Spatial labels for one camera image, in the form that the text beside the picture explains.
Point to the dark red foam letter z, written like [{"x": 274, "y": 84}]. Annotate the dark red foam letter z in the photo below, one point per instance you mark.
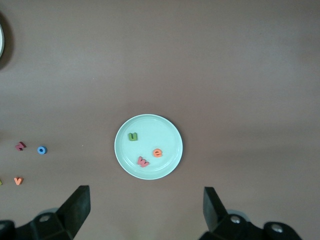
[{"x": 20, "y": 146}]

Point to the blue foam letter o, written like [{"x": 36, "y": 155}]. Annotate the blue foam letter o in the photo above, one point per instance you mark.
[{"x": 38, "y": 150}]

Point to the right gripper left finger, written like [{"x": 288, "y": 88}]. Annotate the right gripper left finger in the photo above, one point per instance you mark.
[{"x": 62, "y": 225}]

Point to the beige plate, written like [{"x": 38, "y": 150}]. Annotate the beige plate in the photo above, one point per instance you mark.
[{"x": 1, "y": 37}]

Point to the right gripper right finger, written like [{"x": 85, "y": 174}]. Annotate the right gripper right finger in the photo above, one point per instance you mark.
[{"x": 225, "y": 227}]

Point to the red foam letter w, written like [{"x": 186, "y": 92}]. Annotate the red foam letter w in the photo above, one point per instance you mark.
[{"x": 143, "y": 163}]

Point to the green foam letter u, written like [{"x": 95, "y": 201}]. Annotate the green foam letter u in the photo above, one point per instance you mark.
[{"x": 130, "y": 137}]

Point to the green plate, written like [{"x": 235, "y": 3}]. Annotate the green plate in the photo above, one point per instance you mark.
[{"x": 150, "y": 127}]

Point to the orange foam letter e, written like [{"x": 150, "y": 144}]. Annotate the orange foam letter e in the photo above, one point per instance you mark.
[{"x": 157, "y": 155}]

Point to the orange foam letter v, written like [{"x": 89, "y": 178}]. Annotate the orange foam letter v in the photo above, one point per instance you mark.
[{"x": 18, "y": 182}]

